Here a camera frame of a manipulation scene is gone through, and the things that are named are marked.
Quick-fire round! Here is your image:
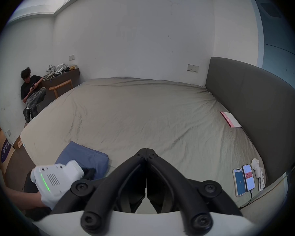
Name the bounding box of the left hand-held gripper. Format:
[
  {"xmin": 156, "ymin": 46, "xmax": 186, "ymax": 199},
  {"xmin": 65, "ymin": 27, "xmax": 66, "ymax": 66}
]
[{"xmin": 30, "ymin": 160, "xmax": 97, "ymax": 210}]

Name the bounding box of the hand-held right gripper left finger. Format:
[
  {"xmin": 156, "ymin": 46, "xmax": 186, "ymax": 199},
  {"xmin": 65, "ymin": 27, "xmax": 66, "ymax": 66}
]
[{"xmin": 50, "ymin": 148, "xmax": 147, "ymax": 236}]

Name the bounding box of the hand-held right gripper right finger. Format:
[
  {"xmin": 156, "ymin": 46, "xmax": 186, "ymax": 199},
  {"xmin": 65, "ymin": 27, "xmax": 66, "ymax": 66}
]
[{"xmin": 147, "ymin": 149, "xmax": 243, "ymax": 236}]

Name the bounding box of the person's left forearm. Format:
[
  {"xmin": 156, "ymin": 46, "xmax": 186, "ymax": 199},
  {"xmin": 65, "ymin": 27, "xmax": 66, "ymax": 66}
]
[{"xmin": 5, "ymin": 188, "xmax": 24, "ymax": 210}]

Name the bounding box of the person's left hand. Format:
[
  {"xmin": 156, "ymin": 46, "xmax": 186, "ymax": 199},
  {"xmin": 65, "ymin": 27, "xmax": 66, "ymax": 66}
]
[{"xmin": 23, "ymin": 191, "xmax": 49, "ymax": 210}]

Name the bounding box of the folded blue garment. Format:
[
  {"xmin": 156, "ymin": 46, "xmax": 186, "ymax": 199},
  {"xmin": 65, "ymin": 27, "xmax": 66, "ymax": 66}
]
[{"xmin": 55, "ymin": 141, "xmax": 109, "ymax": 180}]

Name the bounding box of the phone with blue screen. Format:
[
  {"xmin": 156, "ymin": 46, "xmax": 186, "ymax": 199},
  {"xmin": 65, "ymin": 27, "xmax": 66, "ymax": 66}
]
[{"xmin": 233, "ymin": 167, "xmax": 247, "ymax": 197}]

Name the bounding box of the phone with red-white screen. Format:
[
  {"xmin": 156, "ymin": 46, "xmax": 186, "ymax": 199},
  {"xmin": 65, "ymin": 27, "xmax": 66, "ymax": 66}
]
[{"xmin": 242, "ymin": 164, "xmax": 256, "ymax": 192}]

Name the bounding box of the pink and white card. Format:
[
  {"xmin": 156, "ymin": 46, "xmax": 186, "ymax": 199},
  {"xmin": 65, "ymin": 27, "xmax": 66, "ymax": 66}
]
[{"xmin": 220, "ymin": 111, "xmax": 242, "ymax": 128}]

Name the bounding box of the wooden chair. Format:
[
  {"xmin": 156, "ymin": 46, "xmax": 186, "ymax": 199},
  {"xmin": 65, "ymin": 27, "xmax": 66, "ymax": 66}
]
[{"xmin": 48, "ymin": 79, "xmax": 73, "ymax": 98}]

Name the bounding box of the bed with beige sheet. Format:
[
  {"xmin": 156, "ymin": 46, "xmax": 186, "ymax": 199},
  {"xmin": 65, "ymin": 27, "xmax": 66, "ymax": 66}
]
[{"xmin": 20, "ymin": 77, "xmax": 294, "ymax": 230}]

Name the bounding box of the dark shelf with spare grippers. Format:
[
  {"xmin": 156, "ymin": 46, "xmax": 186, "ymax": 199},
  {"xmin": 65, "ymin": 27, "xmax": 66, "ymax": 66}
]
[{"xmin": 40, "ymin": 62, "xmax": 80, "ymax": 88}]

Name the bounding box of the grey padded headboard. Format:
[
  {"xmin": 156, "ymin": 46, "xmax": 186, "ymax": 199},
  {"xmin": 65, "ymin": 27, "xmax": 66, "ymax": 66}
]
[{"xmin": 205, "ymin": 56, "xmax": 295, "ymax": 189}]

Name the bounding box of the black cable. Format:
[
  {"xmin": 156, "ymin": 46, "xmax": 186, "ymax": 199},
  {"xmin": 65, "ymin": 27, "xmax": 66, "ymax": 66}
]
[{"xmin": 238, "ymin": 190, "xmax": 253, "ymax": 209}]

